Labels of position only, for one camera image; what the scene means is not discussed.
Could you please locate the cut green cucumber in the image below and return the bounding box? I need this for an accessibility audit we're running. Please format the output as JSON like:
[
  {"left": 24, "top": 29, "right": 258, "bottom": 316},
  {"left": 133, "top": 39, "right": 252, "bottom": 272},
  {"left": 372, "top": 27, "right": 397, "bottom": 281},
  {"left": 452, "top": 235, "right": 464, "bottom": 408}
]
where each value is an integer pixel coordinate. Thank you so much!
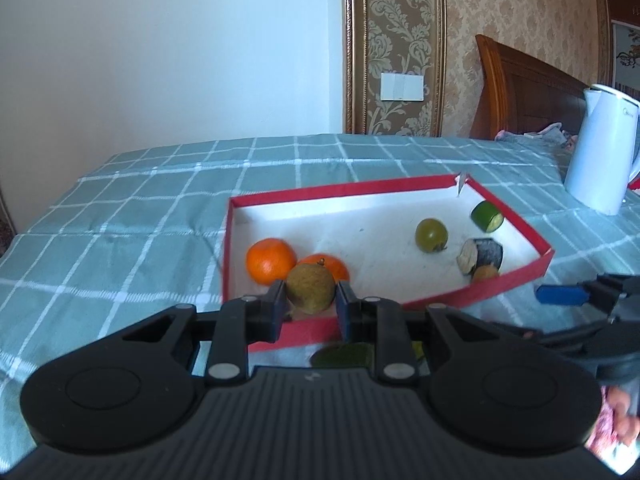
[
  {"left": 470, "top": 200, "right": 504, "bottom": 233},
  {"left": 309, "top": 342, "right": 374, "bottom": 368}
]

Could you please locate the brown round longan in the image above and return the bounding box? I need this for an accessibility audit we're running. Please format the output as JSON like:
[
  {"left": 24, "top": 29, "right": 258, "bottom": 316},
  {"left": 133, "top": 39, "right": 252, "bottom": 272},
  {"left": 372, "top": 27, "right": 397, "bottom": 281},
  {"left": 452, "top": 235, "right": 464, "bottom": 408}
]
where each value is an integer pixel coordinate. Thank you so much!
[{"left": 285, "top": 263, "right": 335, "bottom": 315}]

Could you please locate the green tomato front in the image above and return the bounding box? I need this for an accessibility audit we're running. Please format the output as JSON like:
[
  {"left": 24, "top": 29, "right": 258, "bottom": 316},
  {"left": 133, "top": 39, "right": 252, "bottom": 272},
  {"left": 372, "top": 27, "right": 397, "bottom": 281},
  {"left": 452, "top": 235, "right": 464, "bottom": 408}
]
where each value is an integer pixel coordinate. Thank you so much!
[{"left": 414, "top": 218, "right": 448, "bottom": 254}]

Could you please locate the green tomato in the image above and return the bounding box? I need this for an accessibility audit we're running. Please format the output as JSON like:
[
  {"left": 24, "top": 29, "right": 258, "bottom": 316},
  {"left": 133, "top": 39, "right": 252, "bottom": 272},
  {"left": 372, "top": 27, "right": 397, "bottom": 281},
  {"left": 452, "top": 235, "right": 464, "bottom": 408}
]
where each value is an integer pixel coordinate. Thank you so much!
[
  {"left": 412, "top": 341, "right": 424, "bottom": 362},
  {"left": 414, "top": 218, "right": 448, "bottom": 254}
]

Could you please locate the orange tangerine front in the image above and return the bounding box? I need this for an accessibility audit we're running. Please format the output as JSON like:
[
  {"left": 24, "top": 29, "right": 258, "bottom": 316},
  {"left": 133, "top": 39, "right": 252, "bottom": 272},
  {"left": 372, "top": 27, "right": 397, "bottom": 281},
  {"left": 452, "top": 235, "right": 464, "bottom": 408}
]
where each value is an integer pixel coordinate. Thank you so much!
[{"left": 299, "top": 252, "right": 350, "bottom": 282}]

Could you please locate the orange tangerine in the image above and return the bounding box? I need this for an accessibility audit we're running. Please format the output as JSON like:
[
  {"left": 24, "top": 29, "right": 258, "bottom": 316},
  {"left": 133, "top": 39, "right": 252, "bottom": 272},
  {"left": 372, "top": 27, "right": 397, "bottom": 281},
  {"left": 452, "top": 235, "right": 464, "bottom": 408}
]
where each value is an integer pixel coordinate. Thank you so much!
[
  {"left": 299, "top": 252, "right": 350, "bottom": 282},
  {"left": 245, "top": 237, "right": 297, "bottom": 286}
]

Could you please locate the orange tangerine rear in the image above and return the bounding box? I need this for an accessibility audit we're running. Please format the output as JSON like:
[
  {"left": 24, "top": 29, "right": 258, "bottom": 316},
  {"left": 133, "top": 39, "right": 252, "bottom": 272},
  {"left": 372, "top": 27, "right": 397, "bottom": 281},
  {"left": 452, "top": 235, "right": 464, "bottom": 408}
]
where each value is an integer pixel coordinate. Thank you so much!
[{"left": 245, "top": 237, "right": 297, "bottom": 286}]

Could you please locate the red shallow cardboard box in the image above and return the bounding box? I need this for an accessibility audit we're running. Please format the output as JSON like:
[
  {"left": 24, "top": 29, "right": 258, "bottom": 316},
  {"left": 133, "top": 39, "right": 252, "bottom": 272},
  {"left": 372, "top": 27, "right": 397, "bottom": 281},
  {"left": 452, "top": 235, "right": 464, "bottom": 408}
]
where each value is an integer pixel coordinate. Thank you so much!
[{"left": 221, "top": 173, "right": 556, "bottom": 354}]

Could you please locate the pink towel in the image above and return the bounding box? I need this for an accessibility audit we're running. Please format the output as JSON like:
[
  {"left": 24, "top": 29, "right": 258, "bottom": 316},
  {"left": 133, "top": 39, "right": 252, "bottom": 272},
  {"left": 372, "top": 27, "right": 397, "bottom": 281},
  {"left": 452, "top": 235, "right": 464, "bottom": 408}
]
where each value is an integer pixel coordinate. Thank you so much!
[{"left": 585, "top": 386, "right": 639, "bottom": 474}]

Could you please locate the dark sugarcane piece right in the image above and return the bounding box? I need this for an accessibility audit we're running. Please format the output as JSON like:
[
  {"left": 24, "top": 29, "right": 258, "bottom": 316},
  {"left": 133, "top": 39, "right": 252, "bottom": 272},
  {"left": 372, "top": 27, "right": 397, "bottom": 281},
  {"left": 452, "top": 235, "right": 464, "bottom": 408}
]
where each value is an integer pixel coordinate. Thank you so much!
[{"left": 456, "top": 237, "right": 503, "bottom": 275}]

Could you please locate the small brown longan right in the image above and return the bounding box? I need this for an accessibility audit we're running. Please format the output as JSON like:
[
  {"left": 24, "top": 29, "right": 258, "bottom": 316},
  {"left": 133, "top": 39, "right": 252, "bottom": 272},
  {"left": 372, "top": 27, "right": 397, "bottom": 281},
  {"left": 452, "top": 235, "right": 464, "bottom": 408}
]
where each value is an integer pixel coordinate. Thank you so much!
[{"left": 472, "top": 264, "right": 499, "bottom": 283}]

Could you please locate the white electric kettle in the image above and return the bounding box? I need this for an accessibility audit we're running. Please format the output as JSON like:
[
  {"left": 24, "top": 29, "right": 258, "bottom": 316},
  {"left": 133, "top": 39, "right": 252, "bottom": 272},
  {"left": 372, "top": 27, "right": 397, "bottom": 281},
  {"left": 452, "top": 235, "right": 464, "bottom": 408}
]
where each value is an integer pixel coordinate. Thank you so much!
[{"left": 564, "top": 84, "right": 639, "bottom": 216}]

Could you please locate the teal plaid bedsheet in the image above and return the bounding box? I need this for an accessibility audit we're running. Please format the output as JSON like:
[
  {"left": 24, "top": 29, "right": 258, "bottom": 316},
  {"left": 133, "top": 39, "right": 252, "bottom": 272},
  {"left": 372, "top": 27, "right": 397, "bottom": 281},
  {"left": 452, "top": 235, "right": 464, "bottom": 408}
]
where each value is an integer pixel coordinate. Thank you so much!
[{"left": 1, "top": 134, "right": 639, "bottom": 469}]

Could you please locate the wooden headboard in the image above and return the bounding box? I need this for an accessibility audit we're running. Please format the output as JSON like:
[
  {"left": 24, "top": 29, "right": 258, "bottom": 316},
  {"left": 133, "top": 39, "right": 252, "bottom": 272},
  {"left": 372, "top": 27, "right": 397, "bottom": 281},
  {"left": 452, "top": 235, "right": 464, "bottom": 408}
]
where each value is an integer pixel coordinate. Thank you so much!
[{"left": 470, "top": 35, "right": 587, "bottom": 140}]

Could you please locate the gold framed wallpaper panel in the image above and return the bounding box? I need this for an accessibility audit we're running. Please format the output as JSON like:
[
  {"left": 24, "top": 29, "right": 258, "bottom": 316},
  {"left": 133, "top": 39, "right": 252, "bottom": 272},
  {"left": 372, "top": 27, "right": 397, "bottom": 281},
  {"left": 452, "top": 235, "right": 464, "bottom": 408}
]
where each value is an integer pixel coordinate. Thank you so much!
[{"left": 343, "top": 0, "right": 447, "bottom": 136}]

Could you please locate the white wall switch panel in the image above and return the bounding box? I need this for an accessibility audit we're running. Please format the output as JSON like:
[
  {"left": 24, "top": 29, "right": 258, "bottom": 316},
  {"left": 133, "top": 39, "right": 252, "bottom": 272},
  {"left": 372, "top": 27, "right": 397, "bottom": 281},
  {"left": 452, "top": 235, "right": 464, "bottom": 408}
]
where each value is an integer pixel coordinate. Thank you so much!
[{"left": 380, "top": 73, "right": 425, "bottom": 102}]

